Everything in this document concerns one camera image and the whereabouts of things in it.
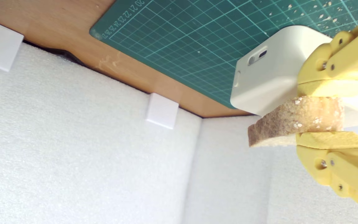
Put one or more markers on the brown bread slice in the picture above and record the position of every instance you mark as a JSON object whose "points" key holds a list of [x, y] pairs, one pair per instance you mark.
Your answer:
{"points": [[291, 121]]}

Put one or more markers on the white rounded block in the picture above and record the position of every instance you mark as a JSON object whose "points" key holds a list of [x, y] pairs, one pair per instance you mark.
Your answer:
{"points": [[269, 71]]}

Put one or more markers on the green cutting mat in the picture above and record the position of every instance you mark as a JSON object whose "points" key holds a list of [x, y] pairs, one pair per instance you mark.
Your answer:
{"points": [[182, 46]]}

